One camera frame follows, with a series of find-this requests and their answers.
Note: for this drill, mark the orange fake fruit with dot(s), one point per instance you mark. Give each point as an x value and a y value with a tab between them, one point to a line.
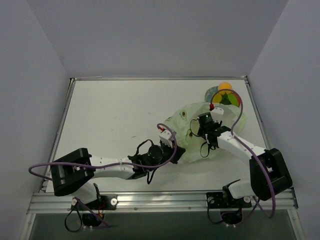
225	86

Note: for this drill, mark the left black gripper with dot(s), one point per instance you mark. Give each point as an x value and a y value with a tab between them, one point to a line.
174	154

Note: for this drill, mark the yellow fake fruit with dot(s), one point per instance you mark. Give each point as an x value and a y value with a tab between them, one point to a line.
217	98

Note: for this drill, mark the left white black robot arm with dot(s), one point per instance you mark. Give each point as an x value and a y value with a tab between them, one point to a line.
71	173

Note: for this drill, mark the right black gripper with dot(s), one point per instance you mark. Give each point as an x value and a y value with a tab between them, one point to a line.
208	132

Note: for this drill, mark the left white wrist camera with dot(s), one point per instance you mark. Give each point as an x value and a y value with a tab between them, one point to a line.
167	138

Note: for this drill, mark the light green plastic bag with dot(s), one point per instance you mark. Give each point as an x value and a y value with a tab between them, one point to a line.
184	123

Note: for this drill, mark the aluminium front rail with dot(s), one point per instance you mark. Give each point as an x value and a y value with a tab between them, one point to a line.
127	202

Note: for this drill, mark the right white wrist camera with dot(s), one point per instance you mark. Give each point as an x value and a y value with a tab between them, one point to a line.
217	114

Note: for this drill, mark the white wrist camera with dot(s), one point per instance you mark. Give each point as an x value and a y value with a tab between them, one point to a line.
167	138
217	114

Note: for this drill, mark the green fake fruit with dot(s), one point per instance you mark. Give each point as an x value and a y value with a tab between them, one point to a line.
233	99

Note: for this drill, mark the red teal floral plate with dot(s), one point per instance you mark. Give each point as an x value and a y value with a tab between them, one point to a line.
211	91

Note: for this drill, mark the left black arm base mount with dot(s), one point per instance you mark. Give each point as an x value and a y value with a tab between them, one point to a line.
100	200

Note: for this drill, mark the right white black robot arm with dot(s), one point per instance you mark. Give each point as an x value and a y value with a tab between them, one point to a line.
268	172

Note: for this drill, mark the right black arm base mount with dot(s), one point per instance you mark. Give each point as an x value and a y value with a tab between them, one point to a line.
218	200

